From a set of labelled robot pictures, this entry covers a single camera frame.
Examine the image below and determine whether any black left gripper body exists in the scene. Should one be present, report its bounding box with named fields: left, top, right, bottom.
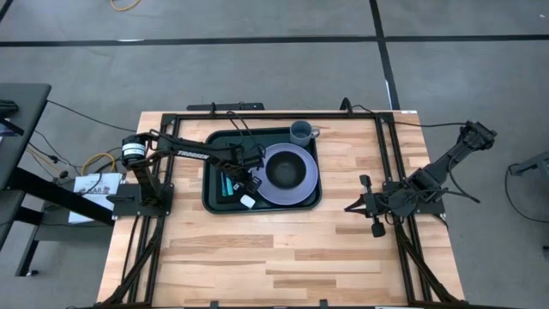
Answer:
left=225, top=143, right=265, bottom=194

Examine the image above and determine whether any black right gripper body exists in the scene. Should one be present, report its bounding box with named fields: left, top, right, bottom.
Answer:
left=359, top=173, right=389, bottom=239

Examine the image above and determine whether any dark grey bowl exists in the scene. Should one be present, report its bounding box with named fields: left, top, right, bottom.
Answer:
left=265, top=150, right=307, bottom=190

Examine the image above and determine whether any lavender round plate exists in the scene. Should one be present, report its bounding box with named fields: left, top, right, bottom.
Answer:
left=252, top=142, right=319, bottom=206

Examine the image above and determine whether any dark green serving tray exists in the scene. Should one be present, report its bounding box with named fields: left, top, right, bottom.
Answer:
left=201, top=126, right=323, bottom=215

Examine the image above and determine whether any pale blue-grey mug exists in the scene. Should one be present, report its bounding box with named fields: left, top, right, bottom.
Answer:
left=289, top=119, right=321, bottom=148

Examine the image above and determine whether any black power strip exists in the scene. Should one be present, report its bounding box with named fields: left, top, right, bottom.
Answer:
left=186, top=101, right=266, bottom=112

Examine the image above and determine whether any white printed paper sheet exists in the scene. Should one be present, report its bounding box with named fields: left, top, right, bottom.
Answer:
left=67, top=173, right=124, bottom=225

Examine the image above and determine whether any grey metal stand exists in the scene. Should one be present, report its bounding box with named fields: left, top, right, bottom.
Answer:
left=508, top=149, right=549, bottom=177

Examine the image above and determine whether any black desk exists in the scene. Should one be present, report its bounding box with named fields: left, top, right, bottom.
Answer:
left=0, top=82, right=116, bottom=278

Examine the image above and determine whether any black flat device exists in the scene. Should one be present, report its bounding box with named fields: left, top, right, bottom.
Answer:
left=0, top=99, right=21, bottom=118

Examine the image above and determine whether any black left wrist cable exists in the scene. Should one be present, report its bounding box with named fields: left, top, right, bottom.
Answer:
left=226, top=110, right=266, bottom=158

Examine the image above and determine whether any black aluminium table frame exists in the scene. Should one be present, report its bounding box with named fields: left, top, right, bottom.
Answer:
left=96, top=112, right=468, bottom=309

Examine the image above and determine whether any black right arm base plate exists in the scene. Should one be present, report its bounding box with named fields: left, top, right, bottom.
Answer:
left=381, top=179, right=446, bottom=215

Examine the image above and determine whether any black frame power cable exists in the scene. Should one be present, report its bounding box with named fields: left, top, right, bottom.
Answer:
left=340, top=96, right=468, bottom=130

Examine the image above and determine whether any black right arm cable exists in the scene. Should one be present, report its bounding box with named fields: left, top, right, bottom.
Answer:
left=448, top=157, right=482, bottom=204

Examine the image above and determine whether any black floor cable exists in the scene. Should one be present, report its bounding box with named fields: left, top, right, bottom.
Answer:
left=504, top=164, right=549, bottom=225

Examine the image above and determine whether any yellow cable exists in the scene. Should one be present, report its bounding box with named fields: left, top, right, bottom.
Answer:
left=80, top=151, right=118, bottom=176
left=109, top=0, right=142, bottom=12

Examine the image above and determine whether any long thin black cable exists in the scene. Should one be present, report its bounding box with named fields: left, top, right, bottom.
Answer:
left=45, top=100, right=138, bottom=133

